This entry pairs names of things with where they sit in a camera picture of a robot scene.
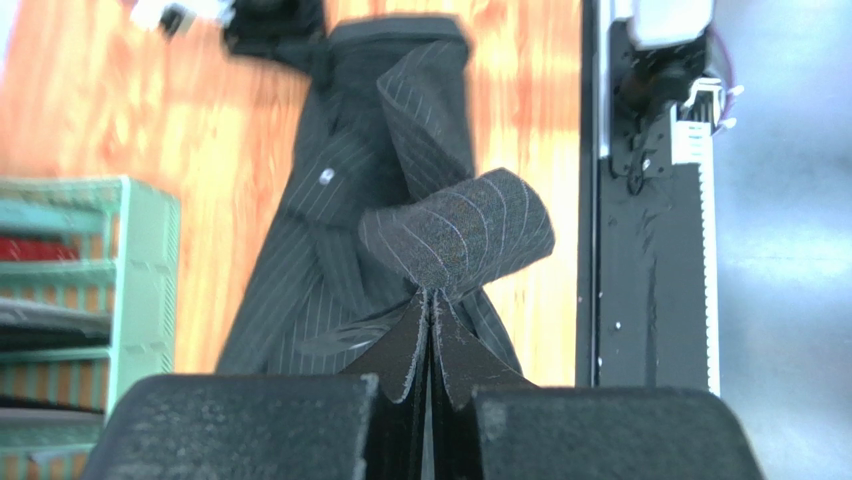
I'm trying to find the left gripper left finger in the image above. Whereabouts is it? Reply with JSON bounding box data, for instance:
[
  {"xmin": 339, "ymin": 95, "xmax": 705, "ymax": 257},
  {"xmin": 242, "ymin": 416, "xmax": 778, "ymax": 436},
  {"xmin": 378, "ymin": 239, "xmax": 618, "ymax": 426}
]
[{"xmin": 83, "ymin": 292, "xmax": 429, "ymax": 479}]

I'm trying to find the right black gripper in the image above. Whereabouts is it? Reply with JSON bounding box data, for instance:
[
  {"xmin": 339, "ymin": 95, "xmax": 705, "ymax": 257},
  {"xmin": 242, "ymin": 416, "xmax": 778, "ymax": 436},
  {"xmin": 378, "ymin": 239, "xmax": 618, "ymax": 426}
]
[{"xmin": 222, "ymin": 0, "xmax": 326, "ymax": 64}]

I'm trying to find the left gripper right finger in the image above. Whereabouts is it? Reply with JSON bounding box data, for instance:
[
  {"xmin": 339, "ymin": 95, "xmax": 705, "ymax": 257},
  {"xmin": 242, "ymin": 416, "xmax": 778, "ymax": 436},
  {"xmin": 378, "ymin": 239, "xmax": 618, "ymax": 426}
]
[{"xmin": 431, "ymin": 293, "xmax": 762, "ymax": 479}]

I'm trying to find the black pinstriped long sleeve shirt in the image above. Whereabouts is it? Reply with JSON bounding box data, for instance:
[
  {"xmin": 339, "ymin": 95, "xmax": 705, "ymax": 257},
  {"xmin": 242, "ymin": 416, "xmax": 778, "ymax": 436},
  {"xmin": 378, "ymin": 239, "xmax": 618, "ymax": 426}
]
[{"xmin": 216, "ymin": 15, "xmax": 555, "ymax": 375}]

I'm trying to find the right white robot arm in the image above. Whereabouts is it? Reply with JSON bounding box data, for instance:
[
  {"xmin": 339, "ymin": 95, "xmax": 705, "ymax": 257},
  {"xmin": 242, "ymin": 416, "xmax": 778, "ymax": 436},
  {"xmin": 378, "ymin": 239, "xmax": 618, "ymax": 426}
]
[{"xmin": 223, "ymin": 1, "xmax": 733, "ymax": 118}]

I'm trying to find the green file organizer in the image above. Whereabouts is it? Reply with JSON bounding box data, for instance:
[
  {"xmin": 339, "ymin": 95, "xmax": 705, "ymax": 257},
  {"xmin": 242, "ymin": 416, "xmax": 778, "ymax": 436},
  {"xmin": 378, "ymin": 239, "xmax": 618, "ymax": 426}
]
[{"xmin": 1, "ymin": 176, "xmax": 181, "ymax": 479}]

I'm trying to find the red book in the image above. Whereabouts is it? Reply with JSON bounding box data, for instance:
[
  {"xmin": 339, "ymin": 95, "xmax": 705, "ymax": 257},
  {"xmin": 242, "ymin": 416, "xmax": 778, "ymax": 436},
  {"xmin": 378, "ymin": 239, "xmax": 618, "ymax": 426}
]
[{"xmin": 1, "ymin": 237, "xmax": 80, "ymax": 262}]

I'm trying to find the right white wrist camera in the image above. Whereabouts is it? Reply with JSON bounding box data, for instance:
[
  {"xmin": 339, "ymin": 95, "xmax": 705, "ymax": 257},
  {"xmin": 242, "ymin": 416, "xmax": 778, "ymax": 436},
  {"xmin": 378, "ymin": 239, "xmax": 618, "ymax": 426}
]
[{"xmin": 130, "ymin": 0, "xmax": 234, "ymax": 37}]

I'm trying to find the aluminium rail frame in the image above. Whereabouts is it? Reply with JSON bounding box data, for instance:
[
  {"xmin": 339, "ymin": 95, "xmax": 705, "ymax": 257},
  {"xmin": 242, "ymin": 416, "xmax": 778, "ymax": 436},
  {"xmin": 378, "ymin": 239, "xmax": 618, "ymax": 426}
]
[{"xmin": 595, "ymin": 0, "xmax": 733, "ymax": 397}]

